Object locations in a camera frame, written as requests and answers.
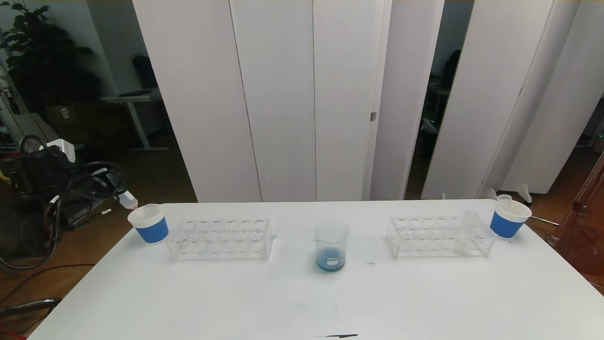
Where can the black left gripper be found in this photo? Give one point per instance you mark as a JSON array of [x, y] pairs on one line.
[[94, 193]]

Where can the test tube with red pigment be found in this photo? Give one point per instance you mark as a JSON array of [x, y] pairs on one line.
[[128, 200]]

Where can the clear graduated plastic test tube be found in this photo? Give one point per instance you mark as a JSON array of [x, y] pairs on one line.
[[503, 200]]

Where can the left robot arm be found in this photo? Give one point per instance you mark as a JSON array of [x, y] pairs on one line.
[[37, 198]]

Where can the clear acrylic test tube rack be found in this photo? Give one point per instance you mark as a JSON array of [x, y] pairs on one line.
[[420, 238], [222, 238]]

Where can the clear plastic beaker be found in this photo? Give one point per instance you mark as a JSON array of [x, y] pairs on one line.
[[330, 259]]

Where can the test tube with yellowish pigment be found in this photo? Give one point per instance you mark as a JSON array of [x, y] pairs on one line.
[[465, 236]]

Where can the blue banded white paper cup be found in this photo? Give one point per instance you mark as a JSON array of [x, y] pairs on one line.
[[506, 226], [152, 231]]

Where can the brown cardboard box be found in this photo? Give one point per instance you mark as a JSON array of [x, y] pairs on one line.
[[71, 114]]

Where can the white standing desk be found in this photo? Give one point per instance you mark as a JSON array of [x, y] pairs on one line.
[[136, 98]]

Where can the white machine base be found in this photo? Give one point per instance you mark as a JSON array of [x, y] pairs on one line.
[[33, 125]]

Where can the black backpack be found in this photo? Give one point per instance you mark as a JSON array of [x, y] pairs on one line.
[[145, 72]]

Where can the green potted plant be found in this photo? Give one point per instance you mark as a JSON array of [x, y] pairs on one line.
[[42, 61]]

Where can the white folding partition screen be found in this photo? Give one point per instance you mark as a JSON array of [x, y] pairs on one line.
[[283, 94], [490, 71], [566, 71]]

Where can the white partition foot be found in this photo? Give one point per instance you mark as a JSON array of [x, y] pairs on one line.
[[488, 194], [524, 194]]

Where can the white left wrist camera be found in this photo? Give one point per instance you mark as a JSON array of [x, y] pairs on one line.
[[63, 148]]

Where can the metal chair frame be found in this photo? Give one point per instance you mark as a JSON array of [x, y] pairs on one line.
[[33, 304]]

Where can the metal frame stand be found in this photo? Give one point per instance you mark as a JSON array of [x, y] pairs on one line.
[[583, 245]]

